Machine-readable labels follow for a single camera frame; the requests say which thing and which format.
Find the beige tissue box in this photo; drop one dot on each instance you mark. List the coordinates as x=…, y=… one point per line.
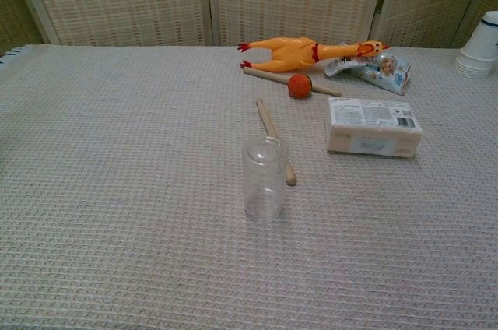
x=373, y=127

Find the thin wooden stick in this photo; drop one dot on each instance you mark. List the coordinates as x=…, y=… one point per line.
x=266, y=120
x=268, y=76

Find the clear plastic cup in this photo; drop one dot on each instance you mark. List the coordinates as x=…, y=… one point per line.
x=264, y=182

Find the small orange ball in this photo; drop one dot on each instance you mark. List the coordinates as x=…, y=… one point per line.
x=299, y=86

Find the yellow rubber chicken toy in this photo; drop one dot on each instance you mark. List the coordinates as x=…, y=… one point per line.
x=292, y=53

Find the silver snack packet black print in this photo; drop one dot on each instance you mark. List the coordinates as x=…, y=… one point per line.
x=337, y=67

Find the beige woven tablecloth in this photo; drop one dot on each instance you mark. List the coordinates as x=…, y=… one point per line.
x=136, y=190

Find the white blue snack packet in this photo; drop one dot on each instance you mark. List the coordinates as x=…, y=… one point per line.
x=385, y=73

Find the brass screen hinge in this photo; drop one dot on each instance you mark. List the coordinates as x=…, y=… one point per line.
x=380, y=4

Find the white paper cup stack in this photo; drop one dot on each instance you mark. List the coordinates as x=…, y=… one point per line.
x=478, y=50

